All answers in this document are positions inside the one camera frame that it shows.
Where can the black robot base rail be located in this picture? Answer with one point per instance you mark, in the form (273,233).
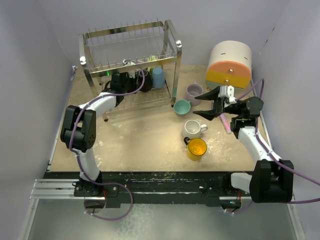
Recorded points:
(209,188)

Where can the yellow mug black handle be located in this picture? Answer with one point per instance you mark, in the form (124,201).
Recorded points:
(196,148)

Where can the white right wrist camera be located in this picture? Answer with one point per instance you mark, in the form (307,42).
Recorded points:
(226,93)

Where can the black mug cream inside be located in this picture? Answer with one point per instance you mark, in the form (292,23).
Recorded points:
(148,83)

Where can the light green mug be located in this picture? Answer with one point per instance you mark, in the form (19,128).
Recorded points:
(151,59)

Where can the blue cup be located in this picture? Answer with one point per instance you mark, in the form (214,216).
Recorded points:
(158,78)

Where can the round cream drawer cabinet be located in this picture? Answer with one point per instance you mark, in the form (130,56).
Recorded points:
(230,63)

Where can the lilac mug near rack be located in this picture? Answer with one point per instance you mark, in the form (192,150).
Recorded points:
(193,90)

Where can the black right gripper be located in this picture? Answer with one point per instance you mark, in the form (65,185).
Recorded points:
(219,104)

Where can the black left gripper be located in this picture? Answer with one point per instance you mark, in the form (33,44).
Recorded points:
(133,81)

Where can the aluminium frame rail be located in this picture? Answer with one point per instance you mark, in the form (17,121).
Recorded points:
(53,189)

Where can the steel two-tier dish rack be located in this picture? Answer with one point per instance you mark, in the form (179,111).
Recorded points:
(132,47)

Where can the white mug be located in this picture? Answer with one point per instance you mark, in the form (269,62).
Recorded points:
(193,129)

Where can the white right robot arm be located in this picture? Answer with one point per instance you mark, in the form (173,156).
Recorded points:
(272,178)

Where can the teal cup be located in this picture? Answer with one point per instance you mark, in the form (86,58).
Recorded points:
(182,107)

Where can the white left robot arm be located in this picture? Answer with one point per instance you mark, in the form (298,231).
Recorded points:
(79,127)

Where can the pink marker pen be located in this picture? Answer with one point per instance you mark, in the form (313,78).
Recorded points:
(225,123)

